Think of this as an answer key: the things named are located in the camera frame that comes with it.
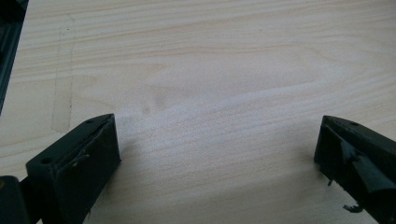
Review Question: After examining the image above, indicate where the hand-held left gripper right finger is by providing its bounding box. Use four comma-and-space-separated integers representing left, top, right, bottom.
313, 115, 396, 224

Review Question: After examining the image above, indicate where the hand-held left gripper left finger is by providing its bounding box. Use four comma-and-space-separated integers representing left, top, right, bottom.
25, 113, 122, 224

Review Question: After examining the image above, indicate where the dark frame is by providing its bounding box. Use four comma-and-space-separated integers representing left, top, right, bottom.
0, 0, 30, 116

